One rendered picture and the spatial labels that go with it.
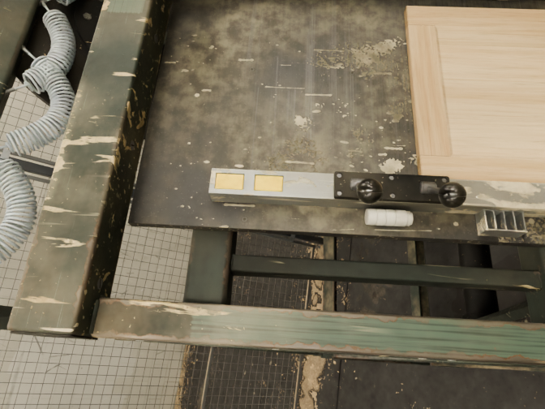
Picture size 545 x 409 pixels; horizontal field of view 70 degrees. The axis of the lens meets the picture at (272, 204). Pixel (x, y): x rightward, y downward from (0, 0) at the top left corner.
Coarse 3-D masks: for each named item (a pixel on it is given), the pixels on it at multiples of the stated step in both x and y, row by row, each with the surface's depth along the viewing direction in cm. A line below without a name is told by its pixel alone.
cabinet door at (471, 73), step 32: (416, 32) 84; (448, 32) 84; (480, 32) 84; (512, 32) 84; (544, 32) 84; (416, 64) 81; (448, 64) 81; (480, 64) 81; (512, 64) 81; (544, 64) 81; (416, 96) 78; (448, 96) 78; (480, 96) 78; (512, 96) 78; (544, 96) 78; (416, 128) 76; (448, 128) 75; (480, 128) 75; (512, 128) 75; (544, 128) 75; (448, 160) 73; (480, 160) 72; (512, 160) 72; (544, 160) 72
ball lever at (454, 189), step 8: (424, 184) 66; (432, 184) 66; (448, 184) 56; (456, 184) 56; (424, 192) 67; (432, 192) 66; (440, 192) 57; (448, 192) 55; (456, 192) 55; (464, 192) 55; (440, 200) 57; (448, 200) 56; (456, 200) 55; (464, 200) 56
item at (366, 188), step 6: (354, 180) 67; (360, 180) 67; (366, 180) 56; (372, 180) 56; (354, 186) 67; (360, 186) 57; (366, 186) 56; (372, 186) 56; (378, 186) 56; (360, 192) 56; (366, 192) 56; (372, 192) 56; (378, 192) 56; (360, 198) 57; (366, 198) 56; (372, 198) 56; (378, 198) 56
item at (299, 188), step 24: (216, 168) 70; (216, 192) 69; (240, 192) 69; (264, 192) 69; (288, 192) 68; (312, 192) 68; (480, 192) 68; (504, 192) 68; (528, 192) 68; (528, 216) 70
